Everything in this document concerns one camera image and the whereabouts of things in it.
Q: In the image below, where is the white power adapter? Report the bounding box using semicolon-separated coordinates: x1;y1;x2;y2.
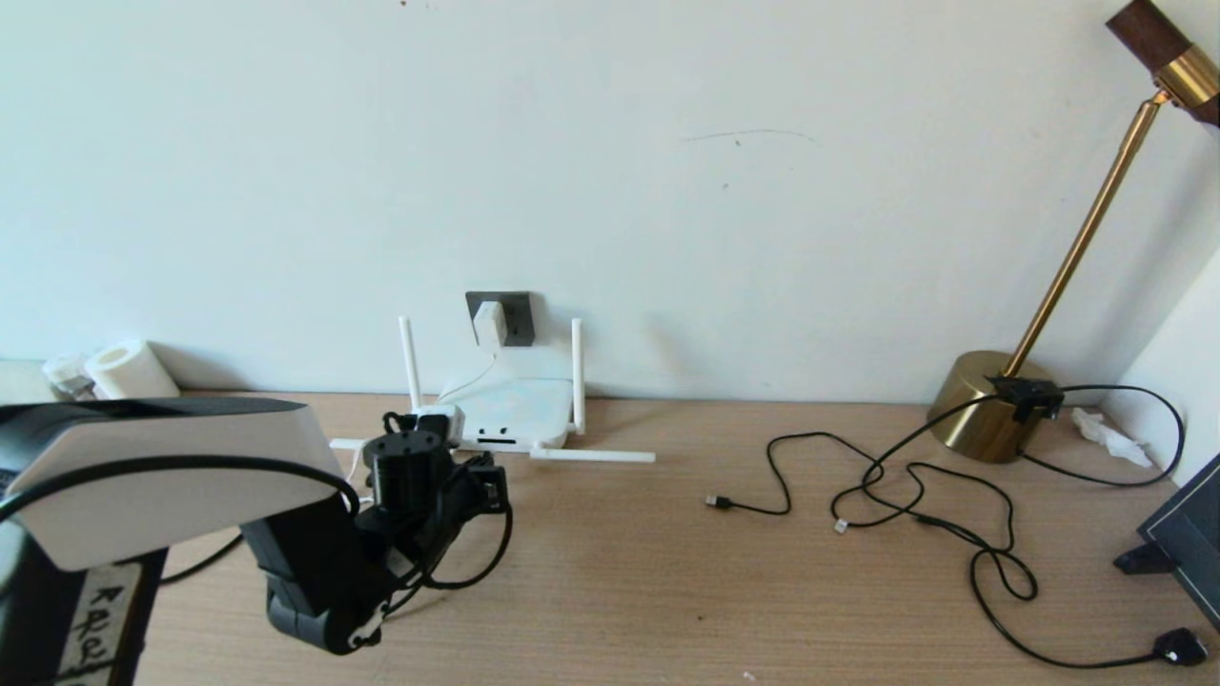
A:
474;301;509;350

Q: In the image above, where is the black ethernet cable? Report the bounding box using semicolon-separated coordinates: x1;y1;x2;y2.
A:
157;534;245;585

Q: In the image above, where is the white router with four antennas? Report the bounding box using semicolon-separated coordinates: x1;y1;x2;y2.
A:
331;317;657;465

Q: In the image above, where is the white paper roll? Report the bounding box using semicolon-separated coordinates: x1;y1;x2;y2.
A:
86;340;181;400

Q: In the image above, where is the brass desk lamp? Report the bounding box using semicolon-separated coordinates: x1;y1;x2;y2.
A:
926;0;1220;467

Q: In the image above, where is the black clip on lamp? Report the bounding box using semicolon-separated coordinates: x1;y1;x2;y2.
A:
986;378;1065;426

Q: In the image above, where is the crumpled white tissue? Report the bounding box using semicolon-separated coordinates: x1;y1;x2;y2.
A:
1070;409;1154;472

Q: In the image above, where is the black plastic stand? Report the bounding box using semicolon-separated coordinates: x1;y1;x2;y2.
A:
1113;545;1175;579

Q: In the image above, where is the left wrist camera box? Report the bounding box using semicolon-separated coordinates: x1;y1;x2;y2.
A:
412;405;466;442

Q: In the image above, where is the black left wrist camera cable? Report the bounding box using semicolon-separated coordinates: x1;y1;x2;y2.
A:
379;410;516;615

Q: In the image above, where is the grey wall socket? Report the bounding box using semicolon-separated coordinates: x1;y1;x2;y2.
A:
465;292;535;348

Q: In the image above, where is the black USB cable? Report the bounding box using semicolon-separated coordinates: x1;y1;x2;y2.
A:
706;434;924;523

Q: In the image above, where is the black cable with white tip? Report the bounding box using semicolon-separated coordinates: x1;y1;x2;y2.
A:
833;463;1017;558

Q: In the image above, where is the black lamp power cable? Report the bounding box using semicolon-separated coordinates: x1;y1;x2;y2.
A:
834;386;1210;673

